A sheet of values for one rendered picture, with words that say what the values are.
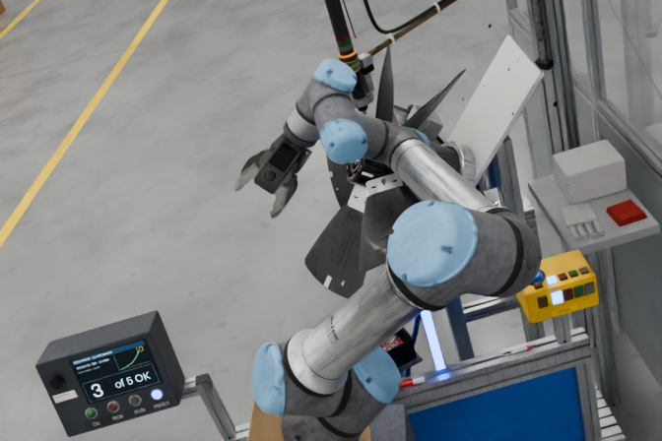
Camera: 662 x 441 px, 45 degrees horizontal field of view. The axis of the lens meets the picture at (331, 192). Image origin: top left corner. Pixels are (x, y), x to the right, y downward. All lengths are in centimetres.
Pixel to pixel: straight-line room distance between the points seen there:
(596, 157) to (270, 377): 133
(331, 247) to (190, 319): 175
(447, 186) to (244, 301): 256
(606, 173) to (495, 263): 129
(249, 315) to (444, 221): 269
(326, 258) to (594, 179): 78
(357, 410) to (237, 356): 212
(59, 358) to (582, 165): 145
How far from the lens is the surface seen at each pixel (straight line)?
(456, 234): 104
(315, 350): 127
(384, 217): 192
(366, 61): 187
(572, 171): 232
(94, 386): 182
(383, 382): 140
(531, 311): 182
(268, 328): 358
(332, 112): 139
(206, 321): 376
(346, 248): 213
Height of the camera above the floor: 228
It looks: 32 degrees down
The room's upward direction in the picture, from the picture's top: 18 degrees counter-clockwise
